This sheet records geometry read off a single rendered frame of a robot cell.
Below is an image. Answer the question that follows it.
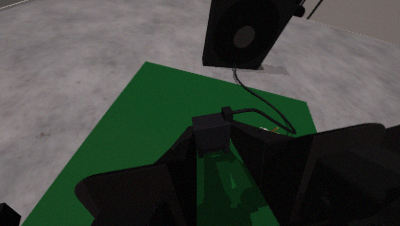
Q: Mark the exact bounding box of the black connector plug with cable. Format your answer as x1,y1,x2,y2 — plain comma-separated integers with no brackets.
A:
192,62,297,159

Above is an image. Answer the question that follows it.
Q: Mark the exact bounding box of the green circuit board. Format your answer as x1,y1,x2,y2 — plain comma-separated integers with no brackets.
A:
21,61,317,226

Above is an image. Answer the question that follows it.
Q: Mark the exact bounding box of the black cooling fan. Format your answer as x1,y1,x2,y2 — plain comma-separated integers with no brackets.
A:
202,0,302,70

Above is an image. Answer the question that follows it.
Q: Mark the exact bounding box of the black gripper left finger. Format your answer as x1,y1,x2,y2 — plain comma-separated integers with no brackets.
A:
74,126,197,226

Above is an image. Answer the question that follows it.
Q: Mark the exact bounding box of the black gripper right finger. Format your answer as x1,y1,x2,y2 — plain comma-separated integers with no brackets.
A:
230,120,385,225

